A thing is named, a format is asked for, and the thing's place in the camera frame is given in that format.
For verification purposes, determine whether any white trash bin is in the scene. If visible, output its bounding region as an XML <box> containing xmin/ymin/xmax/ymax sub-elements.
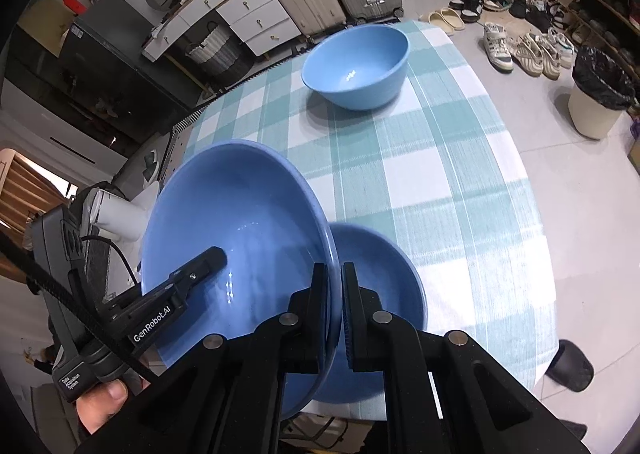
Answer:
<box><xmin>568</xmin><ymin>46</ymin><xmax>636</xmax><ymax>140</ymax></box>

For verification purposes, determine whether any black slipper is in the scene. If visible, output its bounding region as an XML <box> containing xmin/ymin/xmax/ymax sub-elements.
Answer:
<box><xmin>546</xmin><ymin>339</ymin><xmax>594</xmax><ymax>392</ymax></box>

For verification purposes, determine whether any person's left hand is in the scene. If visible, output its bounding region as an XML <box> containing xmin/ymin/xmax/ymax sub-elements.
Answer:
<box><xmin>76</xmin><ymin>379</ymin><xmax>129</xmax><ymax>434</ymax></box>

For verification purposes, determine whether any white electric kettle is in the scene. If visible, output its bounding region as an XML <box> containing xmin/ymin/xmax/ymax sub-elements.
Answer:
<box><xmin>89</xmin><ymin>189</ymin><xmax>149</xmax><ymax>242</ymax></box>

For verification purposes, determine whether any black refrigerator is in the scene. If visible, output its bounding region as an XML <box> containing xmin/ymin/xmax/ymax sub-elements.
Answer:
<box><xmin>60</xmin><ymin>0</ymin><xmax>203</xmax><ymax>112</ymax></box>

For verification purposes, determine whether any blue bowl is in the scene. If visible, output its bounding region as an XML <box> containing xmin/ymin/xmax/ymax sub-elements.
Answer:
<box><xmin>300</xmin><ymin>24</ymin><xmax>410</xmax><ymax>111</ymax></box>
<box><xmin>141</xmin><ymin>140</ymin><xmax>342</xmax><ymax>418</ymax></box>
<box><xmin>309</xmin><ymin>221</ymin><xmax>430</xmax><ymax>406</ymax></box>

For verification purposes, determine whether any black cable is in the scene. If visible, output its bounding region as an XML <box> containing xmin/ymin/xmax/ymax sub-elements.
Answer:
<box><xmin>0</xmin><ymin>227</ymin><xmax>162</xmax><ymax>385</ymax></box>

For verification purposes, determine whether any teal checkered tablecloth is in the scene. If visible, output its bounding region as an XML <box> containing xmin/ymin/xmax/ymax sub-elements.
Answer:
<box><xmin>186</xmin><ymin>21</ymin><xmax>558</xmax><ymax>388</ymax></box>

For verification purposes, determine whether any woven laundry basket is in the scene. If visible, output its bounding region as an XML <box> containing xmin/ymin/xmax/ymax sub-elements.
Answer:
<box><xmin>186</xmin><ymin>25</ymin><xmax>241</xmax><ymax>75</ymax></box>

